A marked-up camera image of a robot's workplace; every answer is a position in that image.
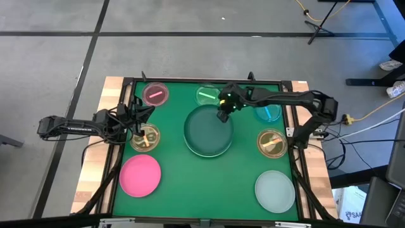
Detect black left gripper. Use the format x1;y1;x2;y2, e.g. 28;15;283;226
116;96;156;143

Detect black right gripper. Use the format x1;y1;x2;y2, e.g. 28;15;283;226
216;82;245;124

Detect small clear pink dish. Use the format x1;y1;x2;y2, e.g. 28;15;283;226
141;82;170;107

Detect small clear blue dish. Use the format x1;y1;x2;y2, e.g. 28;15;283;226
254;103;282;124

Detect pink plastic plate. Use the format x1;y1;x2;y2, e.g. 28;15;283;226
118;154;162;198

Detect small clear amber dish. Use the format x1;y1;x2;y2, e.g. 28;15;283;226
256;128;289;159
130;122;161;153

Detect large green plastic plate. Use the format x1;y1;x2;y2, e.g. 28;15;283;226
183;104;235;158

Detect small clear green dish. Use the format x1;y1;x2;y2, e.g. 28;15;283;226
195;84;221;106

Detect green table mat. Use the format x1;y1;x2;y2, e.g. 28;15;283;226
111;80;300;222

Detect pale grey plastic plate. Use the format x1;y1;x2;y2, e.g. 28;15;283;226
254;170;296;214

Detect black tripod stand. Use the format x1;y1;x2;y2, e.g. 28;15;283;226
304;0;352;46

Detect black desk foot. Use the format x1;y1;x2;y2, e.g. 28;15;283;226
345;62;405;87

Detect white cardboard box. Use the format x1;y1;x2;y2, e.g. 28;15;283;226
332;186;368;224

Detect white shoe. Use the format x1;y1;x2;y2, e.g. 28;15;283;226
385;80;405;99
378;59;403;72

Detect grey computer case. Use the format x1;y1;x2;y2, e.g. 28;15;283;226
359;175;405;228

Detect dark monitor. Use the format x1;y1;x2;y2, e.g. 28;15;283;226
385;101;405;191

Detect black aluminium table frame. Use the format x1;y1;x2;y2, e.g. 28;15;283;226
94;75;337;223

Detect black floor cable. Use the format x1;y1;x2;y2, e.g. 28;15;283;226
323;126;405;172

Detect white cable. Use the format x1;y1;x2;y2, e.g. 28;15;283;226
328;107;405;141

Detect yellow extension cable with plug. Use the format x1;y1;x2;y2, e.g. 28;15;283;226
342;91;405;125

